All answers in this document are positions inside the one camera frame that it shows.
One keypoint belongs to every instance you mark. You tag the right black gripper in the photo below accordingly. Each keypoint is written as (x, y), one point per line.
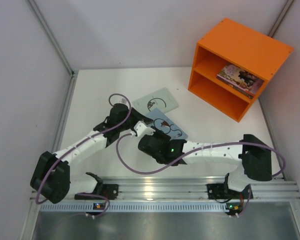
(157, 133)

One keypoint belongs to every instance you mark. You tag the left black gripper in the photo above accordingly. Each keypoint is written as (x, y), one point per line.
(139, 118)

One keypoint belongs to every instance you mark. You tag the light blue booklet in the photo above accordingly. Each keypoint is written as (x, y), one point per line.
(166, 125)

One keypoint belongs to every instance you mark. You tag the pale green Gatsby book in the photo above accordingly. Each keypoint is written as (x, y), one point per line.
(161, 99)

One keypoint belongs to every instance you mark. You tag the dark cover paperback book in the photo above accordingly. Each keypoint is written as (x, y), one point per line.
(235, 86)

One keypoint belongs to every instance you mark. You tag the pink Shakespeare story book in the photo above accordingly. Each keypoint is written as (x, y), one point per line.
(242, 78)

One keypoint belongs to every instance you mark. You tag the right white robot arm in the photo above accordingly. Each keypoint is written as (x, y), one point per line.
(251, 157)

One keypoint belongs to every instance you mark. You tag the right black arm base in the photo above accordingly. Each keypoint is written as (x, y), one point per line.
(218, 192)

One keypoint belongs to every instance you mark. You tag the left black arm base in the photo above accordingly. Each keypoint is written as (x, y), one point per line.
(101, 191)

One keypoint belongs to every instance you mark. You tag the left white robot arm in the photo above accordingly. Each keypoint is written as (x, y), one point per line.
(52, 175)

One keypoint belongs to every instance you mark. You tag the orange wooden shelf cabinet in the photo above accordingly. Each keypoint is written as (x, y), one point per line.
(244, 47)

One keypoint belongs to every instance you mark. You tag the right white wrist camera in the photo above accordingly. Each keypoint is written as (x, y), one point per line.
(141, 129)

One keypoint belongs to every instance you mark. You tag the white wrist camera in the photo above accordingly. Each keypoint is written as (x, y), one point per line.
(141, 129)
(123, 101)

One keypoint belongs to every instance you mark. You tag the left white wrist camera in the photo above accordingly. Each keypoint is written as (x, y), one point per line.
(123, 101)

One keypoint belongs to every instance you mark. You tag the aluminium mounting rail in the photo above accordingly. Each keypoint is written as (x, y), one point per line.
(153, 194)

